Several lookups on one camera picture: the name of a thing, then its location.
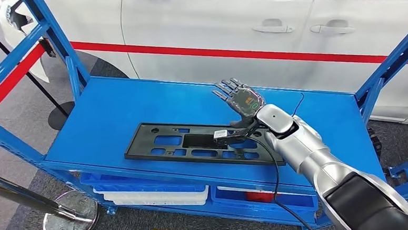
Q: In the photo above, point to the blue metal shelf rack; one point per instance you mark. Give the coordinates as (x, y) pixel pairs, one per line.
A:
(119, 108)

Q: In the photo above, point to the red object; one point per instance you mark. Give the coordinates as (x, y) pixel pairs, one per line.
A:
(260, 196)

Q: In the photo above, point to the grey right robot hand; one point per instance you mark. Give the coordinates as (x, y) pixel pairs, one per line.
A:
(245, 99)

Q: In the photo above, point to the black ribbed block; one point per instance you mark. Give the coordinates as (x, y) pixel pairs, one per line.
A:
(375, 145)

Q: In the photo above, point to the blue bin with white rim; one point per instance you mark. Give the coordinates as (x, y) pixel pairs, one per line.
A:
(292, 204)

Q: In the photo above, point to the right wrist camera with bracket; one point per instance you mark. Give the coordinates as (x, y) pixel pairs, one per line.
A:
(220, 134)

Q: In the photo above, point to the red barrier belt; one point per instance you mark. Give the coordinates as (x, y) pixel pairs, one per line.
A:
(7, 86)
(221, 53)

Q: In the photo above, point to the chrome stanchion post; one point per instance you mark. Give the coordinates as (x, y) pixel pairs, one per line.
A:
(19, 197)

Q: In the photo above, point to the grey belt stanchion post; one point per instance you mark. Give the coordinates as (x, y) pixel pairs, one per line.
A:
(48, 48)

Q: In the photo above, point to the white car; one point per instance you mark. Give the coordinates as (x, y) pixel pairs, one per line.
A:
(203, 30)

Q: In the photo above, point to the blue plastic bin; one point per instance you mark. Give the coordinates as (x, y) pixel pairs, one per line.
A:
(141, 189)

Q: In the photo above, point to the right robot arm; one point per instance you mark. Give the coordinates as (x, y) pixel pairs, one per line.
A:
(296, 144)

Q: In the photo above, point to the long black plastic part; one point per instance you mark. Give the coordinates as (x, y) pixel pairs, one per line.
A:
(139, 145)

